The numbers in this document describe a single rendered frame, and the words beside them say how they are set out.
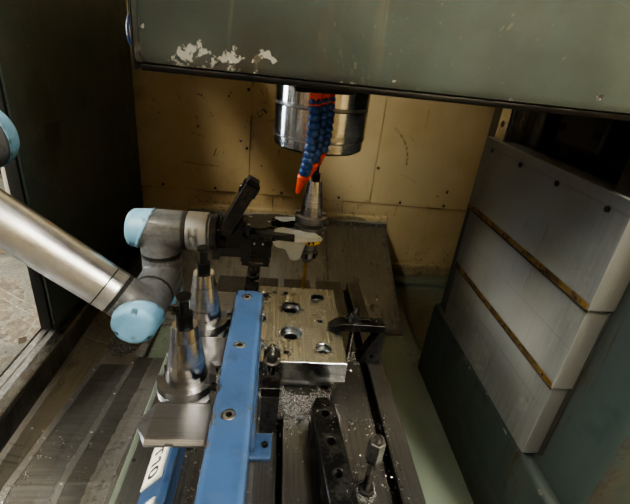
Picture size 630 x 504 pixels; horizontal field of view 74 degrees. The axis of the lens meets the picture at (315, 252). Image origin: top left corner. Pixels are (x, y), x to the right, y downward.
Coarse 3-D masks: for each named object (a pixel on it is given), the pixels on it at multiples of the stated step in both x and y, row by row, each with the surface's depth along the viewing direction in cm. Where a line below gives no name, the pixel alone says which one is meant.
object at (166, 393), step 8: (208, 360) 48; (208, 368) 47; (160, 376) 45; (208, 376) 46; (160, 384) 44; (168, 384) 44; (200, 384) 45; (208, 384) 45; (160, 392) 44; (168, 392) 43; (176, 392) 43; (184, 392) 43; (192, 392) 43; (200, 392) 44; (208, 392) 45; (160, 400) 44; (168, 400) 43; (176, 400) 43; (184, 400) 43; (192, 400) 44; (200, 400) 45; (208, 400) 45
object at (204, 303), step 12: (204, 276) 52; (192, 288) 52; (204, 288) 52; (216, 288) 54; (192, 300) 53; (204, 300) 52; (216, 300) 54; (204, 312) 53; (216, 312) 54; (204, 324) 53
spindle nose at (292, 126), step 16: (288, 96) 65; (304, 96) 64; (336, 96) 63; (352, 96) 64; (368, 96) 68; (288, 112) 66; (304, 112) 65; (336, 112) 65; (352, 112) 66; (288, 128) 67; (304, 128) 66; (336, 128) 66; (352, 128) 67; (288, 144) 68; (304, 144) 67; (336, 144) 67; (352, 144) 68
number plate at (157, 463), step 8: (160, 448) 69; (168, 448) 67; (152, 456) 70; (160, 456) 67; (152, 464) 68; (160, 464) 65; (152, 472) 66; (160, 472) 64; (144, 480) 66; (152, 480) 64; (144, 488) 64
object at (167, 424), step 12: (156, 408) 42; (168, 408) 42; (180, 408) 43; (192, 408) 43; (204, 408) 43; (144, 420) 41; (156, 420) 41; (168, 420) 41; (180, 420) 41; (192, 420) 41; (204, 420) 42; (144, 432) 40; (156, 432) 40; (168, 432) 40; (180, 432) 40; (192, 432) 40; (204, 432) 40; (144, 444) 39; (156, 444) 39; (168, 444) 39; (180, 444) 39; (192, 444) 39; (204, 444) 39
